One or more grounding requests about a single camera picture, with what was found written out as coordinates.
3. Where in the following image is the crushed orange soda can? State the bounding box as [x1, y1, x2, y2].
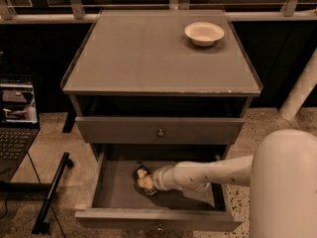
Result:
[133, 165, 158, 196]

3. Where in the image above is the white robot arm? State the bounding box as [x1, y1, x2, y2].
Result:
[137, 129, 317, 238]

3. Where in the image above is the open grey middle drawer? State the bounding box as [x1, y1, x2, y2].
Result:
[75, 151, 243, 232]

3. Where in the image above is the closed grey upper drawer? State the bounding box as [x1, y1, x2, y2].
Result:
[75, 116, 244, 145]

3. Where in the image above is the grey drawer cabinet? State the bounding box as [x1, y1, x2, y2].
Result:
[61, 10, 262, 160]

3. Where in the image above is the black laptop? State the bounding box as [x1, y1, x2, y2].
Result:
[0, 75, 40, 182]

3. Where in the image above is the white bowl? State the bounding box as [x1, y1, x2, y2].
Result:
[184, 22, 225, 47]

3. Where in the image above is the metal window railing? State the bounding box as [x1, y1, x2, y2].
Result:
[0, 0, 317, 22]

